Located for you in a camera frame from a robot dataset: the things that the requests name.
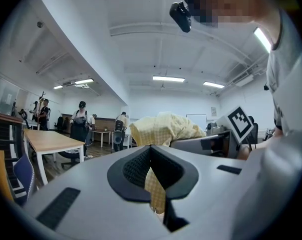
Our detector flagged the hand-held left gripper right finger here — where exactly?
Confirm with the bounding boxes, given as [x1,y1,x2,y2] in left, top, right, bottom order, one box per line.
[150,144,247,240]

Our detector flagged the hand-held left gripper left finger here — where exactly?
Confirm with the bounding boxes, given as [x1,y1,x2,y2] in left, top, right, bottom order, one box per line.
[22,144,171,240]

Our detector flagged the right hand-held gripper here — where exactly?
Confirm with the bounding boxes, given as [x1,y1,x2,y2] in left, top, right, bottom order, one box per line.
[170,105,255,159]

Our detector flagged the yellow checked clothes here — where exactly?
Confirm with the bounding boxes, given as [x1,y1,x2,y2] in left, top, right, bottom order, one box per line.
[129,111,206,215]

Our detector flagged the dark work apron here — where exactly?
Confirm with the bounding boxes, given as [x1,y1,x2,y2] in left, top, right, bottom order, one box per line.
[70,116,88,143]

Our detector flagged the person's right forearm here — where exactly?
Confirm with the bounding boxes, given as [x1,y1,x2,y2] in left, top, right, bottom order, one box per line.
[237,128,283,161]

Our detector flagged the whiteboard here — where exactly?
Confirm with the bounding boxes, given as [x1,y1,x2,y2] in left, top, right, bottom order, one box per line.
[186,113,207,131]

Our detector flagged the gray machine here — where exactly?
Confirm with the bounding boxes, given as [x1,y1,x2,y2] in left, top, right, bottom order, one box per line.
[206,120,224,135]

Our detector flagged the black office chair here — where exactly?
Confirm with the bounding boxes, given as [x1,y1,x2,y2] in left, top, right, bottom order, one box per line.
[248,115,259,145]

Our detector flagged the small white desk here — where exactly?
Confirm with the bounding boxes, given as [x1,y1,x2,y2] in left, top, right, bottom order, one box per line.
[91,129,112,149]

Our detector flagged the blue chair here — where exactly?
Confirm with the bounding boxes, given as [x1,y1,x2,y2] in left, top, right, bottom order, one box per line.
[12,153,38,206]

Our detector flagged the wooden table with white legs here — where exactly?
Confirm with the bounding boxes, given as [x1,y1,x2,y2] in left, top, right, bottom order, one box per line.
[24,128,86,187]

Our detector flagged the white air conditioner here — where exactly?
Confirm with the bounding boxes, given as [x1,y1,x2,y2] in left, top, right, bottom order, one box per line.
[234,74,255,88]

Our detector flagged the person's gray shirt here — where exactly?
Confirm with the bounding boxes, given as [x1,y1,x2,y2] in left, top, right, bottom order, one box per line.
[265,8,302,135]

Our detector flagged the black stair railing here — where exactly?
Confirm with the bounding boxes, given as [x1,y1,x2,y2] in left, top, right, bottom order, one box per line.
[0,93,25,192]

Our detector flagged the person's head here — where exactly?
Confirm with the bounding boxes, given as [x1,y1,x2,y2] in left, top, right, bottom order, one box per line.
[184,0,283,50]

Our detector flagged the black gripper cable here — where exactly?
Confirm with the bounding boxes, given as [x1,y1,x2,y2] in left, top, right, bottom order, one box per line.
[245,135,257,151]

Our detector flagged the brown wooden wall panel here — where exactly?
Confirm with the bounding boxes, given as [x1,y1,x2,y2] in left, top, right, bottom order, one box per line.
[61,113,116,125]

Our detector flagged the black head camera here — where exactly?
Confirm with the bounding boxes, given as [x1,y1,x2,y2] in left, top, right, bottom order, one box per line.
[169,1,192,33]

